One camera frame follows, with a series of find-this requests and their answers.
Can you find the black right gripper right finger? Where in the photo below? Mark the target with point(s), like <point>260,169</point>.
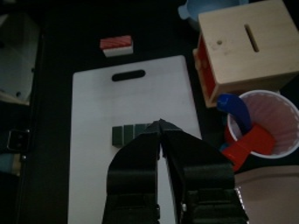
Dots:
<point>201,180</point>

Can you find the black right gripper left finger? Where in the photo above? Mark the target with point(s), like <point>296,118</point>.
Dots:
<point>132,175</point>

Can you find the red toy knife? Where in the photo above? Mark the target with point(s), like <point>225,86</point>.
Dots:
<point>252,143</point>

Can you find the dark green toy sushi roll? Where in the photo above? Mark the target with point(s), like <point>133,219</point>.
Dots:
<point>125,134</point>

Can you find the pink plastic tray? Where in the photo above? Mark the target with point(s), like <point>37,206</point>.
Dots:
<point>272,198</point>

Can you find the blue plastic toy utensil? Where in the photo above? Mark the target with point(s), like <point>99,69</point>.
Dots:
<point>235,109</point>

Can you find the white cutting board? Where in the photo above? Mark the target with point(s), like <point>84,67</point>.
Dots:
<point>128,99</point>

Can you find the red plastic cup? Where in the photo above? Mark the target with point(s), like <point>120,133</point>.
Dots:
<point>280,122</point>

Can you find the red and white toy nigiri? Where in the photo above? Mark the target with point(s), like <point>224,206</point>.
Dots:
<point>116,46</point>

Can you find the wooden box with red drawer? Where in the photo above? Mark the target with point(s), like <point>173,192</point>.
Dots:
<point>248,52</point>

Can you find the pale blue bowl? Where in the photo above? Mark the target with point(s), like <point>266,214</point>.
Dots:
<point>209,11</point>

